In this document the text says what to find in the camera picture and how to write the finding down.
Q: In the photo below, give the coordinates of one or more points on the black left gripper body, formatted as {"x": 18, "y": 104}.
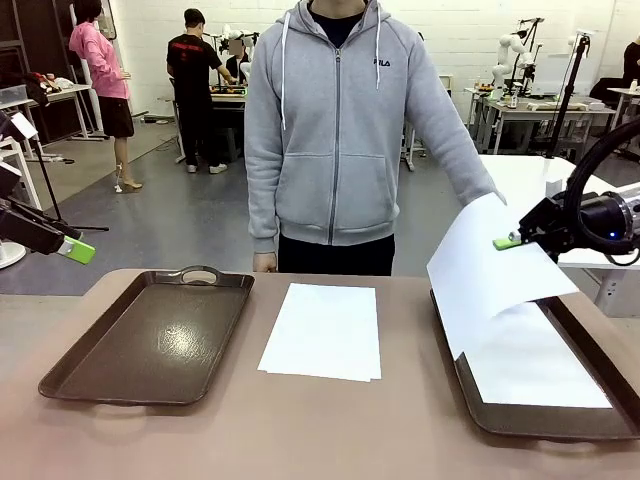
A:
{"x": 17, "y": 227}

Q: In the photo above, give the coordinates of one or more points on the woman in pink hoodie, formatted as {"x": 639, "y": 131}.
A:
{"x": 102, "y": 70}

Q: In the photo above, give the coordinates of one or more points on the person's right hand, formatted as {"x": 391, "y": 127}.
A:
{"x": 265, "y": 262}

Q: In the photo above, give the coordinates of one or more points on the white A4 paper sheet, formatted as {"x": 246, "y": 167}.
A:
{"x": 540, "y": 370}
{"x": 480, "y": 280}

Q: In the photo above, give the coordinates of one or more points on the black office chair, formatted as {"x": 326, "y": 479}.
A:
{"x": 607, "y": 92}

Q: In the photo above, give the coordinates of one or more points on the man in black T-shirt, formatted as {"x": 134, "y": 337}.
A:
{"x": 197, "y": 90}

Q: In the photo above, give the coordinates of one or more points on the round white stand base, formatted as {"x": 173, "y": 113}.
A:
{"x": 10, "y": 255}

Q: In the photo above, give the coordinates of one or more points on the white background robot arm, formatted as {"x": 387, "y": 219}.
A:
{"x": 232, "y": 35}
{"x": 505, "y": 60}

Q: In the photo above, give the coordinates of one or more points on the wood-top workbench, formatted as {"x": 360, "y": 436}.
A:
{"x": 230, "y": 97}

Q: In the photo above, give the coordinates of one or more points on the white shelf unit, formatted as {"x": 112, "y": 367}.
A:
{"x": 25, "y": 170}

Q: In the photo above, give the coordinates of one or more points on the black tripod pole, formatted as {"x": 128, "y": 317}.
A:
{"x": 567, "y": 100}

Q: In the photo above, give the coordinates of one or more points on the person's right forearm grey sleeve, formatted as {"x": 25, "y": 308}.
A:
{"x": 264, "y": 210}

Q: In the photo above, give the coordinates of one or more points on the grey-top metal table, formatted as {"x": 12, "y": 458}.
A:
{"x": 540, "y": 106}

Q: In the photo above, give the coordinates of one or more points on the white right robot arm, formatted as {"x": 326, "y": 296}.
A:
{"x": 632, "y": 210}

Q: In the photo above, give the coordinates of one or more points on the seated person in black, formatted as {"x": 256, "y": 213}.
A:
{"x": 237, "y": 62}

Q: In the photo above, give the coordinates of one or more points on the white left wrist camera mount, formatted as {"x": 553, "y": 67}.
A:
{"x": 20, "y": 127}

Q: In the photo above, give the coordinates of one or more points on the white cluttered side table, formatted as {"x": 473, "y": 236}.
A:
{"x": 60, "y": 92}

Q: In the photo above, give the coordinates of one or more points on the white A4 paper stack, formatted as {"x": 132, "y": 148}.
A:
{"x": 325, "y": 335}

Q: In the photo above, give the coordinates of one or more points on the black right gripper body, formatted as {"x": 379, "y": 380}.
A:
{"x": 550, "y": 225}

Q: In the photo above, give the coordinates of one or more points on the person in grey hoodie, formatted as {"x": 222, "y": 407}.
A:
{"x": 330, "y": 125}

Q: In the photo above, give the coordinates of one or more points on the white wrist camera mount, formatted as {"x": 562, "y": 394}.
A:
{"x": 20, "y": 127}
{"x": 556, "y": 185}

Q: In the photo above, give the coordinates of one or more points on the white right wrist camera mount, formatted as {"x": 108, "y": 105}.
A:
{"x": 556, "y": 185}

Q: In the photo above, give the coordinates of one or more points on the black tripod stand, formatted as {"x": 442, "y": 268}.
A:
{"x": 50, "y": 190}

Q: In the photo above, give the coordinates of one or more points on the brown plastic serving tray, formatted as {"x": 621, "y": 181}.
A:
{"x": 150, "y": 340}
{"x": 550, "y": 422}

